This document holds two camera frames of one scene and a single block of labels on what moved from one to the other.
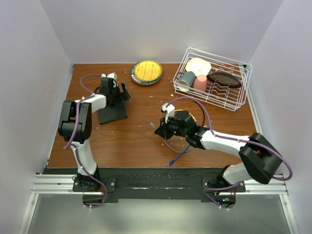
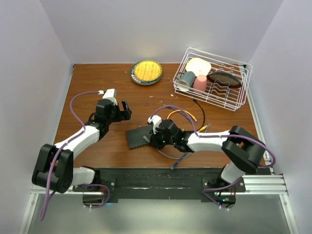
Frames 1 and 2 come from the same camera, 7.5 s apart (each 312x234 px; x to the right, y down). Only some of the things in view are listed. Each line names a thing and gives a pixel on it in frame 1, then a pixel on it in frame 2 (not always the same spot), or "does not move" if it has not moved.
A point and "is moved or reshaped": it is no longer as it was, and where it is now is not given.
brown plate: x=224 y=79 does not move
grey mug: x=185 y=80 does not move
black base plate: x=153 y=183 does not move
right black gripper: x=163 y=130 -> x=154 y=139
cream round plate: x=199 y=66 does not move
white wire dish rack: x=217 y=80 does not move
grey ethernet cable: x=154 y=127 is moved or reshaped
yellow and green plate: x=146 y=72 does not move
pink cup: x=200 y=84 does not move
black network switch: x=112 y=113 is moved or reshaped
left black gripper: x=125 y=95 -> x=122 y=115
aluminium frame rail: x=62 y=184 does not move
